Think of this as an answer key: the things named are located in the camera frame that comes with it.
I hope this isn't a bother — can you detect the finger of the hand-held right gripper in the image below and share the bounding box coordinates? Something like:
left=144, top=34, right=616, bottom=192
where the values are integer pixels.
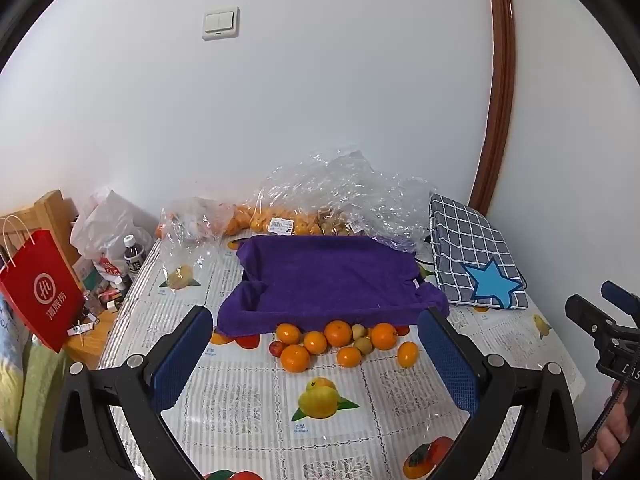
left=601, top=281, right=640, bottom=317
left=566, top=295, right=621, bottom=348

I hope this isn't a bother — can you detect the black-capped plastic bottle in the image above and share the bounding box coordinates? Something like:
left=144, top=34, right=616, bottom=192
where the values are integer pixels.
left=123, top=234, right=147, bottom=283

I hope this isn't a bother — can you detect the person's right hand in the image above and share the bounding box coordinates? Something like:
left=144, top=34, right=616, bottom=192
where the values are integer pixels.
left=592, top=382, right=633, bottom=473

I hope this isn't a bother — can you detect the wooden side table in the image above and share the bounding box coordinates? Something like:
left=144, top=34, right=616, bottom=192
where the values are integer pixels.
left=65, top=280, right=131, bottom=366

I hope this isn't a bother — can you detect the red white snack packet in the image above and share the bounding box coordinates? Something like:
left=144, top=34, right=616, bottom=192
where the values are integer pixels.
left=95, top=255, right=123, bottom=281

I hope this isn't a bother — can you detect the red paper bag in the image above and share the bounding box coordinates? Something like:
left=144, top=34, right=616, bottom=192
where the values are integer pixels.
left=0, top=215, right=86, bottom=353

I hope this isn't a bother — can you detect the green white box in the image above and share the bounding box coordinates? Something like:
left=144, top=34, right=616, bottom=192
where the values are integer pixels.
left=75, top=257, right=101, bottom=291

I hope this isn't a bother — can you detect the white plastic bag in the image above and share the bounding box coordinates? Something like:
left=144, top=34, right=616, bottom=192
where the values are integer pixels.
left=70, top=187, right=158, bottom=281

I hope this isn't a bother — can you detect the white light switch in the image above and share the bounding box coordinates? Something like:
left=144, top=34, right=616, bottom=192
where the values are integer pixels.
left=202, top=6, right=241, bottom=41

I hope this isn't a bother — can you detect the printed white tablecloth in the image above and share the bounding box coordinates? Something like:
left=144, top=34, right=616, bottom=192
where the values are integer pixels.
left=97, top=232, right=586, bottom=480

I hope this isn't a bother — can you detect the grey checked star cushion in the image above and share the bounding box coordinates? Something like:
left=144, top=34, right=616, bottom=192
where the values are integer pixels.
left=429, top=192, right=530, bottom=311

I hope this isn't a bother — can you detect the clear longan bag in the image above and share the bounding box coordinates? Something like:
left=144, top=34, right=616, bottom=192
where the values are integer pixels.
left=317, top=147, right=371, bottom=237

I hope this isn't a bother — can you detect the brown wooden door frame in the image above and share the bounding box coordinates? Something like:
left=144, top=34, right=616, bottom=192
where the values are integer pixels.
left=469, top=0, right=517, bottom=208

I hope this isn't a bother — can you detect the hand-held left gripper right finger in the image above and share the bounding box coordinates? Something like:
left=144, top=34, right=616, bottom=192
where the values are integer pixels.
left=417, top=306, right=583, bottom=480

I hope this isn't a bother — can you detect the purple towel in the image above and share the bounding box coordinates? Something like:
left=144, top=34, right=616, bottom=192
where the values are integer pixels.
left=216, top=234, right=451, bottom=338

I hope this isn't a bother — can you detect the green cloth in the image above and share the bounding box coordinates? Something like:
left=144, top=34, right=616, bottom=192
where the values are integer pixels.
left=0, top=340, right=66, bottom=461

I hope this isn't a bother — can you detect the empty clear plastic bag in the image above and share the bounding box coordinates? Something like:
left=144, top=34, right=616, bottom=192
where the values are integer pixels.
left=357, top=175, right=437, bottom=256

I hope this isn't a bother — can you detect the labelled clear tangerine bag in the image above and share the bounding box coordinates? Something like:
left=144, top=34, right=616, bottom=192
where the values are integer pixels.
left=235, top=157, right=326, bottom=237

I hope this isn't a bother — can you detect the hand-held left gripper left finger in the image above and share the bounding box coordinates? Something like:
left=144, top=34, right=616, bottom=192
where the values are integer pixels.
left=49, top=305, right=216, bottom=480

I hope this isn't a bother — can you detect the oval orange kumquat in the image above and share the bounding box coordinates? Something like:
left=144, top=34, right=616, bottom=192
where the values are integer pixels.
left=397, top=341, right=419, bottom=369

